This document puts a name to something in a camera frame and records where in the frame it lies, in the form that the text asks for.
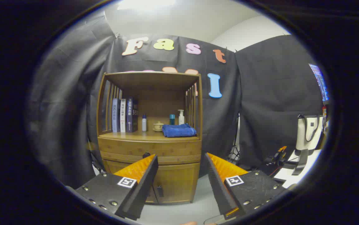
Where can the computer monitor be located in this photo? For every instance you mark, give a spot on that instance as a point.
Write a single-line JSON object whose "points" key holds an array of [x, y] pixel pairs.
{"points": [[321, 82]]}

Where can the wooden cabinet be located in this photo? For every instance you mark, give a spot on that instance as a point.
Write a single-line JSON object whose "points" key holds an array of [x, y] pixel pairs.
{"points": [[151, 81]]}

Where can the wooden drawer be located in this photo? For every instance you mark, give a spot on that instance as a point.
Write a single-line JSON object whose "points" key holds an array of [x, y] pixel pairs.
{"points": [[173, 150]]}

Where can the white book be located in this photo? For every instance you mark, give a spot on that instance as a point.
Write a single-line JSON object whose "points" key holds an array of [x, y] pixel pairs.
{"points": [[123, 115]]}

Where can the white bottle with blue cap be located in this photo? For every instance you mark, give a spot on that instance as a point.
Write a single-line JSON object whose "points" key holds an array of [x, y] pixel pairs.
{"points": [[144, 124]]}

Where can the dark blue book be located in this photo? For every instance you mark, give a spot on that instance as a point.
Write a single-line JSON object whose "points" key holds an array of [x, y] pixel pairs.
{"points": [[131, 115]]}

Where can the light blue book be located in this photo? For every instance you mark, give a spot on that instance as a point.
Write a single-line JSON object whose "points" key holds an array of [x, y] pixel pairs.
{"points": [[115, 115]]}

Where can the blue towel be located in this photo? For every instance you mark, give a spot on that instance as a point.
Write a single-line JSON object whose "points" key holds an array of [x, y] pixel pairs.
{"points": [[179, 130]]}

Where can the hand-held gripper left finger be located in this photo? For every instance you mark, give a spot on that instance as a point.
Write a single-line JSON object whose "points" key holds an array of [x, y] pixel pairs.
{"points": [[142, 187]]}

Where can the beige lidded teacup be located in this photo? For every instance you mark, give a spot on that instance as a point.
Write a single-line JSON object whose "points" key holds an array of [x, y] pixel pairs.
{"points": [[158, 126]]}

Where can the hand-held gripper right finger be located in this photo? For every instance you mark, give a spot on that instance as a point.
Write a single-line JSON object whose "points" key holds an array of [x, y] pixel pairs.
{"points": [[218, 187]]}

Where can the teal bottle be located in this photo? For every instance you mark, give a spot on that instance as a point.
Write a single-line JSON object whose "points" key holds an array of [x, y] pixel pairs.
{"points": [[172, 119]]}

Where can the white pump bottle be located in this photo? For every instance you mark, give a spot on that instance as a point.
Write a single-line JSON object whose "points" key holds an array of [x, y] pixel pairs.
{"points": [[181, 119]]}

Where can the orange and black tool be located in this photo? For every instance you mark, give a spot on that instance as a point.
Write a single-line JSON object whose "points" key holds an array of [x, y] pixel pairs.
{"points": [[280, 153]]}

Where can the white tote bag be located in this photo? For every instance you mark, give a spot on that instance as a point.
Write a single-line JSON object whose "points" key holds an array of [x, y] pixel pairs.
{"points": [[307, 134]]}

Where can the black tripod stand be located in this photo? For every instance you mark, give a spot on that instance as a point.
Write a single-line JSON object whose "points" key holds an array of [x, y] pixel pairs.
{"points": [[235, 150]]}

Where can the wooden countertop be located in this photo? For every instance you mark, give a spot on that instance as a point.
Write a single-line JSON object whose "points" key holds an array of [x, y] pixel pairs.
{"points": [[148, 135]]}

